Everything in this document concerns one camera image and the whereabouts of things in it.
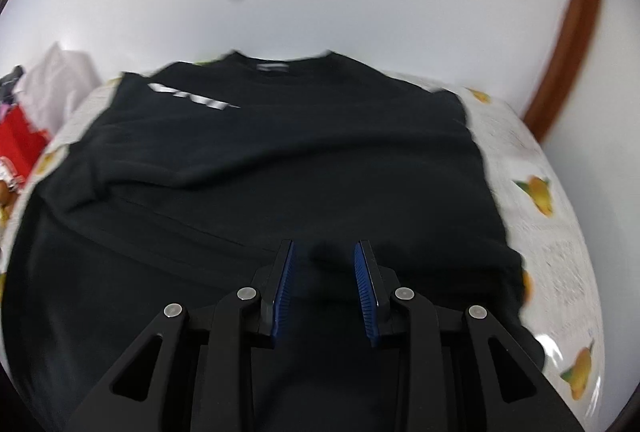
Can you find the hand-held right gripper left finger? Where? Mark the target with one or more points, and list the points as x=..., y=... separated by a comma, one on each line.
x=283, y=292

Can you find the brown wooden door trim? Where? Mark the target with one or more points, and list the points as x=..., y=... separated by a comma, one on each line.
x=575, y=27

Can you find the red bag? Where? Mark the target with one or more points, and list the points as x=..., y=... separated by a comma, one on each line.
x=17, y=142

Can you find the black t-shirt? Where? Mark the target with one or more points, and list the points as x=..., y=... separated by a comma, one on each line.
x=275, y=162

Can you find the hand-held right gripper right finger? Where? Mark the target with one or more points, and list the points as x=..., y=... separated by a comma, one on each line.
x=365, y=292

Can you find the fruit print tablecloth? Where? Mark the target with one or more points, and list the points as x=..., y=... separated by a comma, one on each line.
x=550, y=237

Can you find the white plastic bag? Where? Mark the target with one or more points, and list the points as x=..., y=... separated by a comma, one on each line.
x=55, y=82

